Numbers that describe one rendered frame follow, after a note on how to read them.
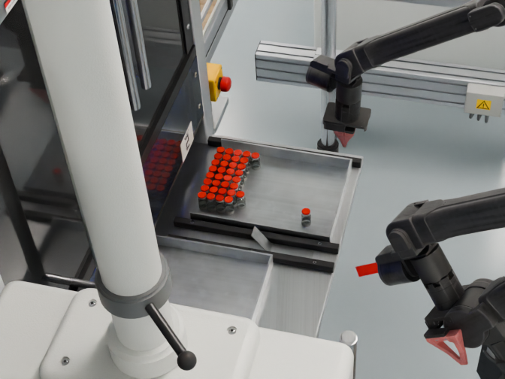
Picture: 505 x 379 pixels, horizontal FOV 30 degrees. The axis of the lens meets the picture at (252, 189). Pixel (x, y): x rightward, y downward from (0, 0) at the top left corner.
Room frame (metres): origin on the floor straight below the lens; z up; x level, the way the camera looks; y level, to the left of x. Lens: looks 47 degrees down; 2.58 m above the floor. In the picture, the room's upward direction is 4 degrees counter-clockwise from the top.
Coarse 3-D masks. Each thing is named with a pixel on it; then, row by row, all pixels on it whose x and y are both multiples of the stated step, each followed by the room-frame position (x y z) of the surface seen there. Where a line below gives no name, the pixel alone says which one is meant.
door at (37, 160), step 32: (0, 32) 1.09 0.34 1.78; (0, 64) 1.07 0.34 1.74; (32, 64) 1.14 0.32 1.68; (0, 96) 1.05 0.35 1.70; (32, 96) 1.12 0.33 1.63; (0, 128) 1.02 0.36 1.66; (32, 128) 1.10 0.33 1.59; (0, 160) 1.00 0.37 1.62; (32, 160) 1.07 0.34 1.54; (64, 160) 1.15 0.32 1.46; (0, 192) 0.98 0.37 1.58; (32, 192) 1.05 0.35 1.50; (64, 192) 1.13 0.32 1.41; (0, 224) 0.95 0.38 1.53; (32, 224) 1.02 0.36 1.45; (64, 224) 1.10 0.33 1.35; (0, 256) 0.93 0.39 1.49; (32, 256) 1.00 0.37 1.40; (64, 256) 1.08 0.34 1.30; (64, 288) 1.05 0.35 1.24
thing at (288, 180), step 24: (240, 144) 1.73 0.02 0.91; (264, 168) 1.66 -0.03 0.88; (288, 168) 1.66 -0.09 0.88; (312, 168) 1.65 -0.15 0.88; (336, 168) 1.64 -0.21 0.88; (264, 192) 1.58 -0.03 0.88; (288, 192) 1.58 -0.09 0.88; (312, 192) 1.57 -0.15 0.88; (336, 192) 1.56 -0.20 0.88; (192, 216) 1.50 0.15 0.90; (216, 216) 1.49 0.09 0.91; (240, 216) 1.51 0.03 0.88; (264, 216) 1.50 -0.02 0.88; (288, 216) 1.50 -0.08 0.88; (312, 216) 1.49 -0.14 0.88; (336, 216) 1.46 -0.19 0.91
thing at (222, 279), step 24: (168, 240) 1.43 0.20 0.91; (168, 264) 1.38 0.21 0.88; (192, 264) 1.37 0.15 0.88; (216, 264) 1.37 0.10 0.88; (240, 264) 1.36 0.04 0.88; (264, 264) 1.36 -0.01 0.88; (192, 288) 1.30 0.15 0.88; (216, 288) 1.30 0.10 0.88; (240, 288) 1.29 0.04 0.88; (264, 288) 1.28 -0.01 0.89; (240, 312) 1.23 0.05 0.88
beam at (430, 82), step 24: (264, 48) 2.56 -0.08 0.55; (288, 48) 2.55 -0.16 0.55; (312, 48) 2.54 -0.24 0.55; (264, 72) 2.53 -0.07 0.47; (288, 72) 2.50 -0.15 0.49; (384, 72) 2.40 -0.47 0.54; (408, 72) 2.38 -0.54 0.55; (432, 72) 2.37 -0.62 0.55; (456, 72) 2.36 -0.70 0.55; (480, 72) 2.35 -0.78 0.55; (504, 72) 2.34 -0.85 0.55; (384, 96) 2.40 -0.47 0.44; (408, 96) 2.38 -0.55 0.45; (432, 96) 2.35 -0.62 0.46; (456, 96) 2.32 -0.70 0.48; (504, 96) 2.28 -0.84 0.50
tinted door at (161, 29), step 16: (144, 0) 1.56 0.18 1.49; (160, 0) 1.63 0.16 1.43; (176, 0) 1.71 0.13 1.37; (144, 16) 1.55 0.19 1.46; (160, 16) 1.62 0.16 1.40; (176, 16) 1.70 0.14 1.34; (128, 32) 1.47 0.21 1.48; (144, 32) 1.54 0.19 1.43; (160, 32) 1.61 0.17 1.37; (176, 32) 1.69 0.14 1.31; (160, 48) 1.60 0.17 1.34; (176, 48) 1.68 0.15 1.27; (160, 64) 1.58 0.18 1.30; (176, 64) 1.66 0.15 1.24; (160, 80) 1.57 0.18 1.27; (144, 96) 1.49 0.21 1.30; (160, 96) 1.56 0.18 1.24; (144, 112) 1.47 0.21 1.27; (144, 128) 1.46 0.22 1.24
